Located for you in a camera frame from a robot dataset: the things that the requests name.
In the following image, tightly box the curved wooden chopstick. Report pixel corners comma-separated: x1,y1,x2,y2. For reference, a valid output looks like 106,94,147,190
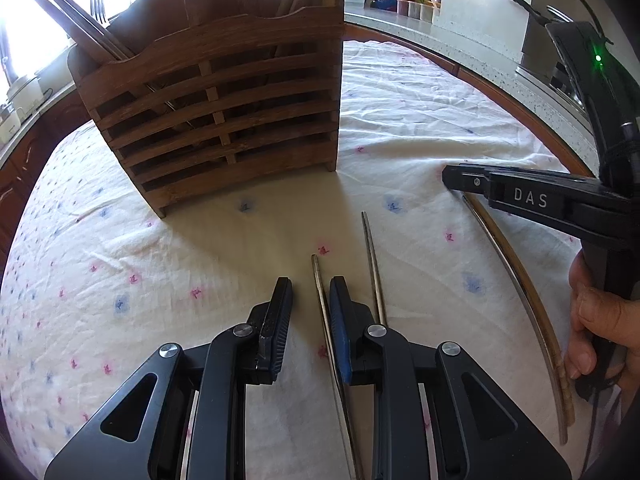
460,193,571,447

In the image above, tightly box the long metal chopstick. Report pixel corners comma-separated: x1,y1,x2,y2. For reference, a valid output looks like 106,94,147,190
34,0,134,65

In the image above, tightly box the person's right hand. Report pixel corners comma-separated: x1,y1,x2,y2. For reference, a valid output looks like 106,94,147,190
565,252,640,399

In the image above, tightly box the thin metal chopstick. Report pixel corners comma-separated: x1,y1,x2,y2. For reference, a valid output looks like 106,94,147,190
361,211,387,325

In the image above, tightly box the thin dark wooden chopstick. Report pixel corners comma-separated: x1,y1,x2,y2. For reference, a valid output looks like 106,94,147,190
311,255,364,479

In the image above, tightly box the brown wooden chopstick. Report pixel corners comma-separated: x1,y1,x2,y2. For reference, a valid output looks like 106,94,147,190
462,193,575,445

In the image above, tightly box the gas stove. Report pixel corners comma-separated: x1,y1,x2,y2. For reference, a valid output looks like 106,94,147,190
515,65,591,130

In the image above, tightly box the floral white tablecloth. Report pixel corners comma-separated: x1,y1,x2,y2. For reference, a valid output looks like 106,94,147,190
1,41,559,479

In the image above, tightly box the black wok with lid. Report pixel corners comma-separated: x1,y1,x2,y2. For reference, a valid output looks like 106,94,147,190
511,0,614,44

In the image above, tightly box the wooden slatted utensil holder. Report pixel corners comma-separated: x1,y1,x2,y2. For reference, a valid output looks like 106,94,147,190
68,0,344,214

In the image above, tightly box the white rice cooker red top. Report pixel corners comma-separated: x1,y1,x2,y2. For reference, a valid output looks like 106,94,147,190
1,75,46,145

